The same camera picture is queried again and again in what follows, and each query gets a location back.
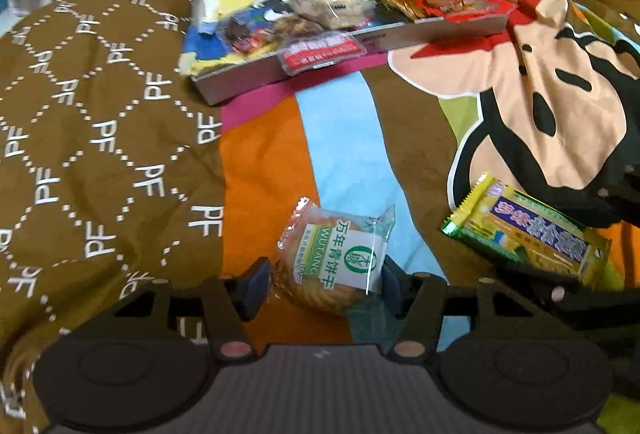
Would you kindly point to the yellow cracker packet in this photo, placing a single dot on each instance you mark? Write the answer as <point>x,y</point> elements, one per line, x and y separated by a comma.
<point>530,234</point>

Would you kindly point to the brown patterned pillow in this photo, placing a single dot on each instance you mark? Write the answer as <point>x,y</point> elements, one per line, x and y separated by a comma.
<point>100,114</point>

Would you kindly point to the gold foil snack packet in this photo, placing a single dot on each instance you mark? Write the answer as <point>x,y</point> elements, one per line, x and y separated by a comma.
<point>400,8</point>

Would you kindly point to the dark snack packet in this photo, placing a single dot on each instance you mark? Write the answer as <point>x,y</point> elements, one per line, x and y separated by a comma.
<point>242,34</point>

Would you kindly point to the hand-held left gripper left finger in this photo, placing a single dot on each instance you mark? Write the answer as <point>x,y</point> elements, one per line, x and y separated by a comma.
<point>257,286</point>

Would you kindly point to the colourful cartoon printed blanket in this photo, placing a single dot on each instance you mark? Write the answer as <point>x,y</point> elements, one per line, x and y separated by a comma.
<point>340,139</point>

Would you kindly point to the red and white snack packet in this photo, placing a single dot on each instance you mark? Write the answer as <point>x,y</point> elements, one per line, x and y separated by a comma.
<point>320,54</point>

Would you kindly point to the clear packet of nuts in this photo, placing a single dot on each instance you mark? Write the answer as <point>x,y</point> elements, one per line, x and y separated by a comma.
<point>295,25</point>

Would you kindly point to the grey tray with cartoon lining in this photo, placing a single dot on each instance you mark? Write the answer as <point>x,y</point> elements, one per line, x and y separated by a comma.
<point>240,82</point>

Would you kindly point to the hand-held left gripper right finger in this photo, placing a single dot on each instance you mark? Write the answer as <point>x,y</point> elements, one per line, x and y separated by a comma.
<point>395,289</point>

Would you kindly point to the round biscuit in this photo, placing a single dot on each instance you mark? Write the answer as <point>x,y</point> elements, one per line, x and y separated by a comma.
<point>330,254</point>

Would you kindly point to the red dried meat packet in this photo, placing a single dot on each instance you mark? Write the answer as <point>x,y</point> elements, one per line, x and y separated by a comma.
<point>480,7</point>

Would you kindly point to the rice cracker bar clear wrapper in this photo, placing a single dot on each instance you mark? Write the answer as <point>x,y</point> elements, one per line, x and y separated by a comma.
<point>330,9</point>

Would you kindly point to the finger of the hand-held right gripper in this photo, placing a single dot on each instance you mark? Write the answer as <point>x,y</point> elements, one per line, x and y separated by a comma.
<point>575,306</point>
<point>620,204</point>

